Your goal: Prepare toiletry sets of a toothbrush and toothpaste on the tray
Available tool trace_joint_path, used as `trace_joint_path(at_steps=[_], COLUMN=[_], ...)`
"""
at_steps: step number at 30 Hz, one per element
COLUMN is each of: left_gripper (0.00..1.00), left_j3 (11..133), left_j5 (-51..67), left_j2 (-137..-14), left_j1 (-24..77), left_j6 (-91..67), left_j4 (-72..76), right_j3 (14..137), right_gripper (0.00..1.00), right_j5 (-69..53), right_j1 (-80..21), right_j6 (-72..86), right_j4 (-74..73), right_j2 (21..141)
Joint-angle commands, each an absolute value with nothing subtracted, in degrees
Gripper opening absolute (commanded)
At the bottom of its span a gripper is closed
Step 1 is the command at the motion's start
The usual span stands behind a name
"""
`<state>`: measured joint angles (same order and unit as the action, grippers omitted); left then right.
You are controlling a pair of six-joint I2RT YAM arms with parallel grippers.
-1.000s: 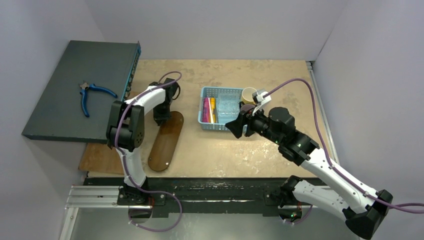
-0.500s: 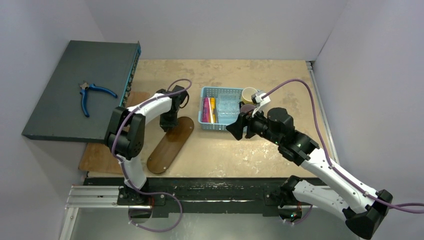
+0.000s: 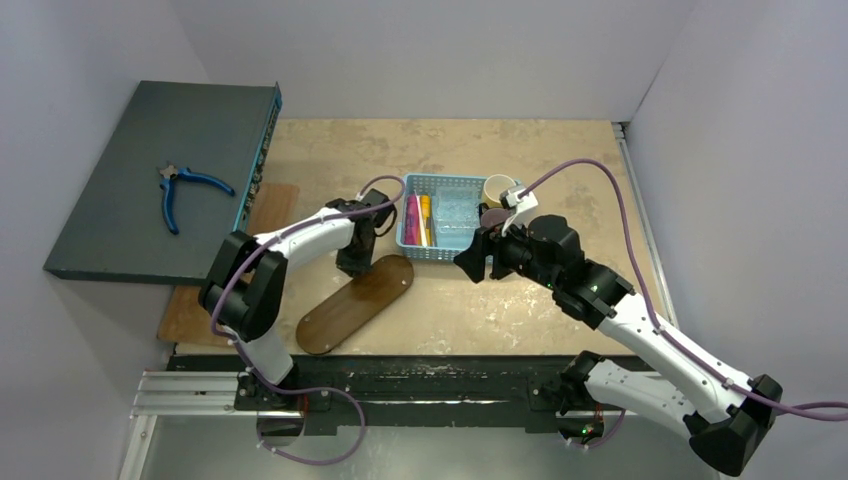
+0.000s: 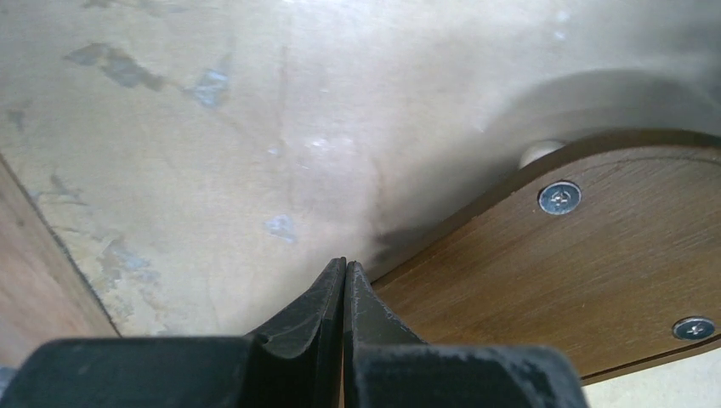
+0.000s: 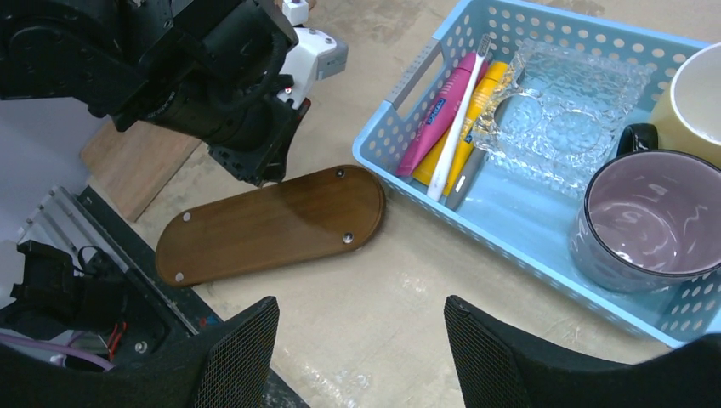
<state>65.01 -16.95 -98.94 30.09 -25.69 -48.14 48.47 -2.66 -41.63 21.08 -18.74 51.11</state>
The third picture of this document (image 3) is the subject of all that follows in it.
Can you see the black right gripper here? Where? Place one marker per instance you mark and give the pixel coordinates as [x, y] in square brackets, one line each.
[490, 248]

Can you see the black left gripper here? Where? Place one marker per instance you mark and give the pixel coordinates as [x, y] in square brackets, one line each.
[355, 268]

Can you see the dark wooden oval tray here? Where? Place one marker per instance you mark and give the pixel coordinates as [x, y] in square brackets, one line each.
[347, 310]

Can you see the purple mug with black handle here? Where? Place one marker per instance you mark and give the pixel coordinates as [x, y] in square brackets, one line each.
[490, 217]

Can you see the light blue perforated plastic basket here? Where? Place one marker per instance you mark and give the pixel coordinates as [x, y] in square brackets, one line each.
[426, 184]

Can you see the yellow ceramic mug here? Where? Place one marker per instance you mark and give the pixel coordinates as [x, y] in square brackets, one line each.
[493, 187]

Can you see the clear textured glass dish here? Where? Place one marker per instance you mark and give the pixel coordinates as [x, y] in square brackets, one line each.
[456, 214]

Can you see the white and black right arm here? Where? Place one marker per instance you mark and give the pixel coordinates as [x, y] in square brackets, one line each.
[712, 405]

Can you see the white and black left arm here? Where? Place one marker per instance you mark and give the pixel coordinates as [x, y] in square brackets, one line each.
[243, 292]

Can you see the white toothbrush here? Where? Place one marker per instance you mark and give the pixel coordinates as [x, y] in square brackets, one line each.
[422, 227]

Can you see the yellow toothpaste tube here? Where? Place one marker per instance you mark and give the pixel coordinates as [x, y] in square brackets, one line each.
[427, 207]

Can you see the pink toothpaste tube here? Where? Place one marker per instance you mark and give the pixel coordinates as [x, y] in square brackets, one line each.
[412, 235]

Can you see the light wooden board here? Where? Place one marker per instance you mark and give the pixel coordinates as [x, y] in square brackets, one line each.
[185, 323]

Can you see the dark grey box blue edge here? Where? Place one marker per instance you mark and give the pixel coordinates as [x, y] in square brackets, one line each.
[179, 173]

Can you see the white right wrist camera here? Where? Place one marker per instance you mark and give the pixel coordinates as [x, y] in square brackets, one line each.
[521, 203]

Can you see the aluminium extrusion rail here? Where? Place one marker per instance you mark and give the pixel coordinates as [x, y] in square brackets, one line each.
[172, 393]

